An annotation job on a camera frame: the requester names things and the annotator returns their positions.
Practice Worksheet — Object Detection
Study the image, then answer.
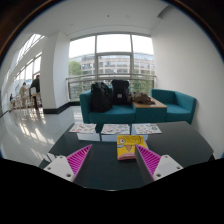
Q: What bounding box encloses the black backpack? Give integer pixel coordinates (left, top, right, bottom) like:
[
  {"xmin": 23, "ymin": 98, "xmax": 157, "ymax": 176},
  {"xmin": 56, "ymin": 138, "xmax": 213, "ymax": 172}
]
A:
[{"xmin": 110, "ymin": 78, "xmax": 131, "ymax": 106}]

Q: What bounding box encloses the teal sofa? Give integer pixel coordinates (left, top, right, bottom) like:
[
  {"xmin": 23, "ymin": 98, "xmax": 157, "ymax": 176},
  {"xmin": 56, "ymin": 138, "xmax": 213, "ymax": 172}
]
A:
[{"xmin": 78, "ymin": 87, "xmax": 198, "ymax": 126}]

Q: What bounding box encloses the yellow cartoon print towel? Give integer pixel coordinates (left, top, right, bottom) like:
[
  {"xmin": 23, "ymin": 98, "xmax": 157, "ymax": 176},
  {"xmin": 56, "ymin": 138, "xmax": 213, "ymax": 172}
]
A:
[{"xmin": 116, "ymin": 134, "xmax": 150, "ymax": 162}]

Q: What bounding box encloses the wooden-topped teal side table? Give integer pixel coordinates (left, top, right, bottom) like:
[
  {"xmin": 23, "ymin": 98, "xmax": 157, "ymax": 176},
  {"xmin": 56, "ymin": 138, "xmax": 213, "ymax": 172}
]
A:
[{"xmin": 132, "ymin": 96, "xmax": 169, "ymax": 124}]

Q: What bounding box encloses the brown jacket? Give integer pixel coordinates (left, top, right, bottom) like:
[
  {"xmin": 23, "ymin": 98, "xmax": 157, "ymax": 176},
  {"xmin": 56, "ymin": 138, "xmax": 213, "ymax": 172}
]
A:
[{"xmin": 127, "ymin": 91, "xmax": 157, "ymax": 106}]

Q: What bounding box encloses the small sticker sheet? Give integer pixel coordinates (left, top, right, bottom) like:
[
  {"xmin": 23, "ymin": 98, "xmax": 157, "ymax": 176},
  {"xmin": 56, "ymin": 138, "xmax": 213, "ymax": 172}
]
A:
[{"xmin": 68, "ymin": 121, "xmax": 98, "ymax": 135}]

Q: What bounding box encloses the black shiny bag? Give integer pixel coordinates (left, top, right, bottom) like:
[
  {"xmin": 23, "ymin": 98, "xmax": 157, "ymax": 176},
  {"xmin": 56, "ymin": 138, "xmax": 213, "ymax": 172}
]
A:
[{"xmin": 89, "ymin": 81, "xmax": 114, "ymax": 114}]

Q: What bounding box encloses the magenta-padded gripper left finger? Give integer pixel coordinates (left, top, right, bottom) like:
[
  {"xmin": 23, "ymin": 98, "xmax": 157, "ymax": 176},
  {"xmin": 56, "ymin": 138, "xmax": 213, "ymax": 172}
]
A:
[{"xmin": 43, "ymin": 143, "xmax": 94, "ymax": 183}]

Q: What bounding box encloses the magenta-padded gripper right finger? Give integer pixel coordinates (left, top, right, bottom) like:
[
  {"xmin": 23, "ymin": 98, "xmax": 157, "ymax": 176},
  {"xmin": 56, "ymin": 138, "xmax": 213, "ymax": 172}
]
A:
[{"xmin": 134, "ymin": 143, "xmax": 185, "ymax": 183}]

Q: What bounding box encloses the metal window railing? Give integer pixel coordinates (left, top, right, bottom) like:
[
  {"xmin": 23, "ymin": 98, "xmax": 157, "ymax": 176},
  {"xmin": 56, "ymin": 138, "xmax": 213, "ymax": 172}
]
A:
[{"xmin": 65, "ymin": 72, "xmax": 157, "ymax": 101}]

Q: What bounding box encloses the person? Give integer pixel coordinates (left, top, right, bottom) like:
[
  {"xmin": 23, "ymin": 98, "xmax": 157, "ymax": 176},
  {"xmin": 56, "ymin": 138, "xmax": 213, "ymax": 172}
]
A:
[
  {"xmin": 29, "ymin": 74, "xmax": 43, "ymax": 111},
  {"xmin": 18, "ymin": 81, "xmax": 31, "ymax": 110}
]

